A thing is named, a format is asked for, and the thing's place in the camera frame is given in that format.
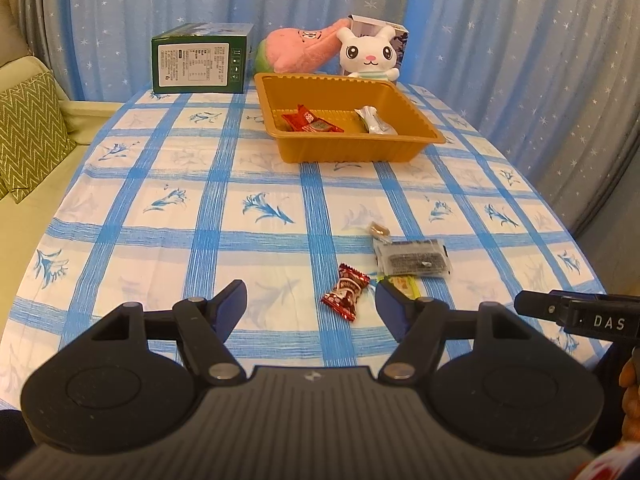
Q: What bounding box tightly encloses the large red snack packet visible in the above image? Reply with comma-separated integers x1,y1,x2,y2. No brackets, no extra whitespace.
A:
281,104,315,132

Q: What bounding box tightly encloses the yellow-brown plastic tray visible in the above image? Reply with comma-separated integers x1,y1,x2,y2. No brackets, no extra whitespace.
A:
254,72,447,164

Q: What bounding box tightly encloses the grey curtain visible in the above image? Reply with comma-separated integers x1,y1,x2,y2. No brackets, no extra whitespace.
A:
15,0,76,102
540,0,640,288

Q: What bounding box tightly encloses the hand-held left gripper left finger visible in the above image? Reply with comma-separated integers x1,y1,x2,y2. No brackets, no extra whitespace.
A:
87,279,248,387

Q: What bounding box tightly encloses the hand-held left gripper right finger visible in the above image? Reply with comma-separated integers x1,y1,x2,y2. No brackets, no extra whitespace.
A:
375,279,534,387

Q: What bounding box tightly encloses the blue checked tablecloth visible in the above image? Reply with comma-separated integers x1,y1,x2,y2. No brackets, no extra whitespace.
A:
0,82,609,411

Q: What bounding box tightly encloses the white rabbit plush toy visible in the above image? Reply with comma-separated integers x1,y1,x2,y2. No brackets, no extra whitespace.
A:
336,27,401,82

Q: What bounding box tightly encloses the silver green snack packet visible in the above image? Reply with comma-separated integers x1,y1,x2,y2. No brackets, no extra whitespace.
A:
354,105,400,136

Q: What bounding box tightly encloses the dark printed cardboard box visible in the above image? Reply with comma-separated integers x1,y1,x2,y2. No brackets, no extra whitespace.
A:
347,14,412,84

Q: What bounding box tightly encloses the red white patterned cloth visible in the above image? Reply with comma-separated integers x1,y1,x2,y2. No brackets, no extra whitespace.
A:
570,442,640,480

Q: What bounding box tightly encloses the blue starred curtain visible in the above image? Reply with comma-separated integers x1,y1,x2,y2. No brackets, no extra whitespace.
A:
50,0,601,233

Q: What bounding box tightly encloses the red striped candy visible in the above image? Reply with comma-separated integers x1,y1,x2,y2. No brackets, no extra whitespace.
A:
320,263,372,324

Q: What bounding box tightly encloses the green cardboard box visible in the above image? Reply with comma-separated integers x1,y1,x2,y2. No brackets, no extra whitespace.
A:
151,23,254,95

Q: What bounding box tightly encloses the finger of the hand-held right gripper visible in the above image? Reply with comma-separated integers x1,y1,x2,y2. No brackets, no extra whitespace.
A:
514,289,567,321

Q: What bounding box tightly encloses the green zigzag cushion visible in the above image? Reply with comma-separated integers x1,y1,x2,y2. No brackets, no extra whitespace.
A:
0,71,77,205

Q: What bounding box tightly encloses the dark seaweed snack packet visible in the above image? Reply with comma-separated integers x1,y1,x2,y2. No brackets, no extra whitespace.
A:
372,237,453,279

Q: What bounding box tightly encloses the small yellow snack packet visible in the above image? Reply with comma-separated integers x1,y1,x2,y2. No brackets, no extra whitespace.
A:
377,275,419,299

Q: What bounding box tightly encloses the pale green sofa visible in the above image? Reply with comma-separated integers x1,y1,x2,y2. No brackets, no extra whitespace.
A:
0,55,124,243

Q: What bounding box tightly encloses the pink plush toy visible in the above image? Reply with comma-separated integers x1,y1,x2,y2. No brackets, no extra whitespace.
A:
254,18,351,75

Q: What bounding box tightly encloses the person's right hand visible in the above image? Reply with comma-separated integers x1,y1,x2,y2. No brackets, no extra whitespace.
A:
619,357,640,444

